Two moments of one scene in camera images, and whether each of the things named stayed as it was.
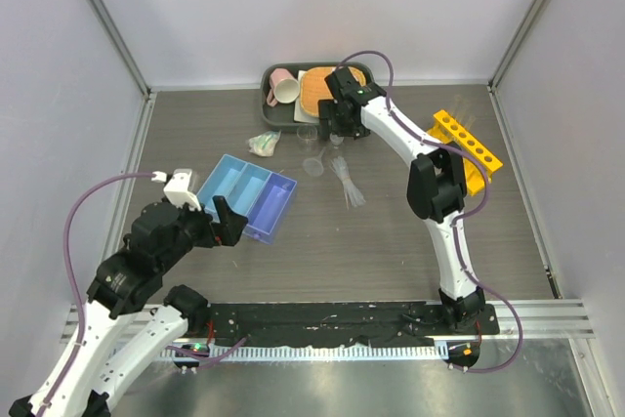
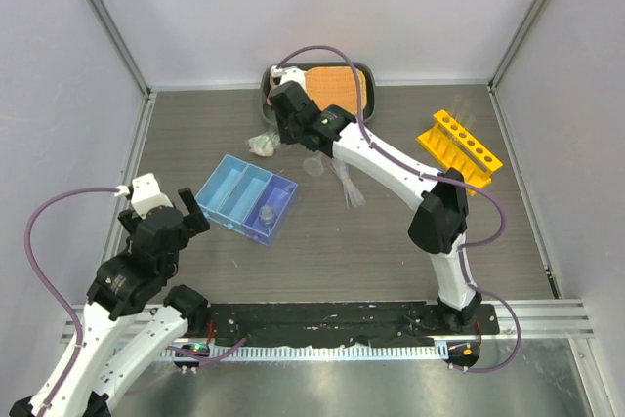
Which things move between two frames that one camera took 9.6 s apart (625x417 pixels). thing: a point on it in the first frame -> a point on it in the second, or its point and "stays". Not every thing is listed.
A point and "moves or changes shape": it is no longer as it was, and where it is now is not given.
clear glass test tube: (458, 111) stays
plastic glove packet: (265, 144) stays
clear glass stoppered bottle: (336, 140) moves or changes shape
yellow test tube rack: (475, 155) stays
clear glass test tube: (473, 118) stays
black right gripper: (327, 109) -> (285, 136)
